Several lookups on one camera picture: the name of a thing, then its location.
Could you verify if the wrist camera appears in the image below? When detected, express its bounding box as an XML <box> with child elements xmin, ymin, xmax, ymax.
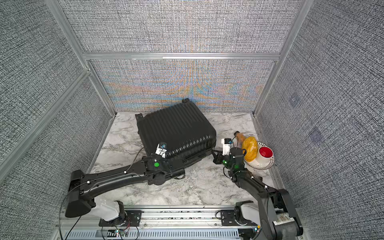
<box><xmin>221</xmin><ymin>138</ymin><xmax>233</xmax><ymax>156</ymax></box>
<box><xmin>155</xmin><ymin>142</ymin><xmax>167</xmax><ymax>158</ymax></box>

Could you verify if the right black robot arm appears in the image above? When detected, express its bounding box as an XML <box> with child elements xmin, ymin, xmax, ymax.
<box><xmin>212</xmin><ymin>147</ymin><xmax>304</xmax><ymax>240</ymax></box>

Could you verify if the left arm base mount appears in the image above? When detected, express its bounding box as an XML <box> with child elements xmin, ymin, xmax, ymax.
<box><xmin>99</xmin><ymin>210</ymin><xmax>143</xmax><ymax>227</ymax></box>

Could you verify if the aluminium front rail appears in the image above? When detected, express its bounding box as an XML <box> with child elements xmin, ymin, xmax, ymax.
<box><xmin>55</xmin><ymin>205</ymin><xmax>307</xmax><ymax>231</ymax></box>

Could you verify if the yellow mesh sponge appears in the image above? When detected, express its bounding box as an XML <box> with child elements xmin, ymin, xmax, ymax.
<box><xmin>242</xmin><ymin>137</ymin><xmax>259</xmax><ymax>162</ymax></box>

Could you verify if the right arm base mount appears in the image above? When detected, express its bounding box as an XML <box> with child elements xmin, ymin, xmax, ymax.
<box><xmin>219</xmin><ymin>210</ymin><xmax>251</xmax><ymax>227</ymax></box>

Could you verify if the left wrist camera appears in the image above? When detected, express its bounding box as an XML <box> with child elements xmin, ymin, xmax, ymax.
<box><xmin>155</xmin><ymin>142</ymin><xmax>167</xmax><ymax>158</ymax></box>

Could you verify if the brown bottle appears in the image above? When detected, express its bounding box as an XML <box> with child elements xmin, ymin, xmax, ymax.
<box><xmin>234</xmin><ymin>131</ymin><xmax>247</xmax><ymax>148</ymax></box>

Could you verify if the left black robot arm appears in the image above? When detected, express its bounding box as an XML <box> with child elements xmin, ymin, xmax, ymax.
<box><xmin>65</xmin><ymin>154</ymin><xmax>185</xmax><ymax>218</ymax></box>

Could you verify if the red and white cup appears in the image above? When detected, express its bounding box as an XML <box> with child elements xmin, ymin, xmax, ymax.
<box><xmin>256</xmin><ymin>147</ymin><xmax>274</xmax><ymax>165</ymax></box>

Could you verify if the black hard-shell suitcase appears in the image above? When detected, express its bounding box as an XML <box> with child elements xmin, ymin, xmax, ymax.
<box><xmin>135</xmin><ymin>99</ymin><xmax>217</xmax><ymax>168</ymax></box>

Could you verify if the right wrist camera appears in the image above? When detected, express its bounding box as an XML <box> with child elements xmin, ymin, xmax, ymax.
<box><xmin>221</xmin><ymin>138</ymin><xmax>233</xmax><ymax>156</ymax></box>

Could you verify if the white perforated plate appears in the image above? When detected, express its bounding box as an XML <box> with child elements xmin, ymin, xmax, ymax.
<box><xmin>245</xmin><ymin>142</ymin><xmax>275</xmax><ymax>170</ymax></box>

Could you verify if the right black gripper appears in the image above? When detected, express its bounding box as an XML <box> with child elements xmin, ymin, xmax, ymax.
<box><xmin>211</xmin><ymin>148</ymin><xmax>236</xmax><ymax>173</ymax></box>

